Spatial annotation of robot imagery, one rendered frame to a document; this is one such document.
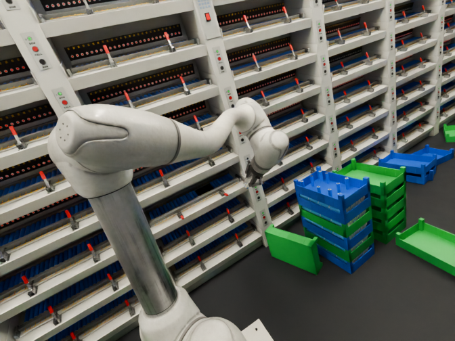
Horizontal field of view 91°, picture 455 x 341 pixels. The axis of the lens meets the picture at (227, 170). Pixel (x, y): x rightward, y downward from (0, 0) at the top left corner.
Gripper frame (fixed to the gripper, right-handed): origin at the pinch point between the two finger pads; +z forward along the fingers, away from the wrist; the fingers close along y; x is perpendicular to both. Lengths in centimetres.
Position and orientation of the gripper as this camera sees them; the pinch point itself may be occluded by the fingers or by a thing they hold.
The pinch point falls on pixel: (248, 182)
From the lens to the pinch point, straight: 114.1
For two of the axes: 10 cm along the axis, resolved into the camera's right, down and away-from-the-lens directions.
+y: -3.9, -8.6, 3.2
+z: -1.7, 4.1, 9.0
